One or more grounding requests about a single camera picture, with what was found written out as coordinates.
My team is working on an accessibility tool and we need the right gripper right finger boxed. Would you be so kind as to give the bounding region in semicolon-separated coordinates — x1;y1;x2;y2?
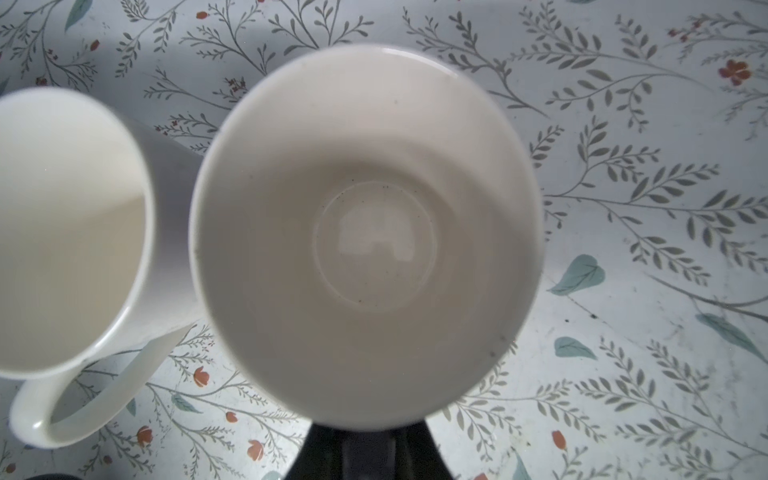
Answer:
394;420;453;480

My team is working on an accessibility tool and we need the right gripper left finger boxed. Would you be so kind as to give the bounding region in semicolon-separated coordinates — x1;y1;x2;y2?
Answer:
284;423;350;480

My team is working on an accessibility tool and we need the purple mug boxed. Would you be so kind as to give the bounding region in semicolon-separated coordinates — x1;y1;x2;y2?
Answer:
190;45;544;431

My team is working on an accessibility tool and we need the white mug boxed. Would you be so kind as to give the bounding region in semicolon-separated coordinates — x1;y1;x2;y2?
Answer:
1;87;201;449

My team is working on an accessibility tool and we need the floral table cover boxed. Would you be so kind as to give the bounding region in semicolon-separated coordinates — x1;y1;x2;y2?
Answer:
1;1;767;479

